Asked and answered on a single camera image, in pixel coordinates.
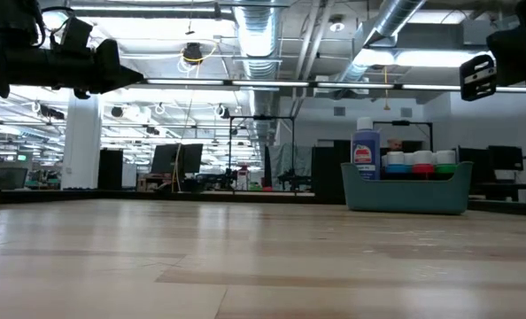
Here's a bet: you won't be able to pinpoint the black monitor back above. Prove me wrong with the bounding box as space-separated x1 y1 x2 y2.
457 146 489 185

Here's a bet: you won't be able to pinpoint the small red paint bottle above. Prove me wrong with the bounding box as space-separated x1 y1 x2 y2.
412 150 436 175

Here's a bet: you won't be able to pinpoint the black standing desk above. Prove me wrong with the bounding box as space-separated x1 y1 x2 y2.
470 181 526 205

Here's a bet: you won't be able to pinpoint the black cabinet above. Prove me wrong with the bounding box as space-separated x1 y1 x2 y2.
97 148 125 191

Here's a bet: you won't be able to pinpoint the black room divider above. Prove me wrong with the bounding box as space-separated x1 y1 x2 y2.
311 140 352 200

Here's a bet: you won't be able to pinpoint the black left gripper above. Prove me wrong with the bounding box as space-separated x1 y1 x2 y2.
1 38 145 99

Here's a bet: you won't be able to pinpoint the yellow pendant cord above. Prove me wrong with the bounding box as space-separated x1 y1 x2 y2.
382 65 391 112

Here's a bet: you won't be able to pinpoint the long ceiling light strip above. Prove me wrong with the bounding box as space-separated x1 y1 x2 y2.
129 78 526 93

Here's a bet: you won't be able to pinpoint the grey rectangular air duct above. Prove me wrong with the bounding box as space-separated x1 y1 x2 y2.
395 19 490 52

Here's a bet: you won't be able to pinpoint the small green paint bottle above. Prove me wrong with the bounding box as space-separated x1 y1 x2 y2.
434 149 458 175

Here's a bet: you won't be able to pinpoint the grey cloth cover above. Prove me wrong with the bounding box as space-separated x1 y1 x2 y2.
265 144 313 191

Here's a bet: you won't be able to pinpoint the cluttered workbench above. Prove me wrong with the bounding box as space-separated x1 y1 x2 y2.
136 170 264 194

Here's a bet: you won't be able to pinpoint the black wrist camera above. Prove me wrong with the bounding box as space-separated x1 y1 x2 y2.
59 16 94 53

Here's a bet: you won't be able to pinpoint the thin yellow hanging cable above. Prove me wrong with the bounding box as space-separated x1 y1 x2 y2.
172 37 220 192

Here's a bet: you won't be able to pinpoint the round silver air duct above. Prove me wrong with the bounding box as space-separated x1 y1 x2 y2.
333 0 428 85
234 0 282 147

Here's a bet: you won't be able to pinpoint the black camera rig frame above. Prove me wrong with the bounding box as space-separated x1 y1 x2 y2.
372 119 435 154
228 114 296 192

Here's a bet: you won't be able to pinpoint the white column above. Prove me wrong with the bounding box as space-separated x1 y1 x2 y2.
61 95 103 191

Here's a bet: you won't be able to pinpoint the large purple paint bottle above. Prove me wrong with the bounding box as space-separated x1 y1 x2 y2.
350 116 382 182

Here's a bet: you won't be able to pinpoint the black monitor on arm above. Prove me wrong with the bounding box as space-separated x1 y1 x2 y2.
487 144 526 191

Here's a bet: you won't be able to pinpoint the black monitor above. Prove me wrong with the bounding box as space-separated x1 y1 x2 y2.
181 143 205 175
457 146 489 185
151 144 179 175

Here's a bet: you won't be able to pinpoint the black ceiling cable reel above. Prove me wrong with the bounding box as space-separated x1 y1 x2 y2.
181 42 206 66

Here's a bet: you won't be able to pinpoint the black aluminium table frame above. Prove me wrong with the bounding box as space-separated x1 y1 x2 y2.
0 188 526 218

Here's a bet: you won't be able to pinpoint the teal plastic bin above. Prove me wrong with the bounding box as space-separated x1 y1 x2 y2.
340 160 475 216

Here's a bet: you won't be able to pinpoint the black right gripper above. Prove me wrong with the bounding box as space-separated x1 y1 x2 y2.
460 21 526 102

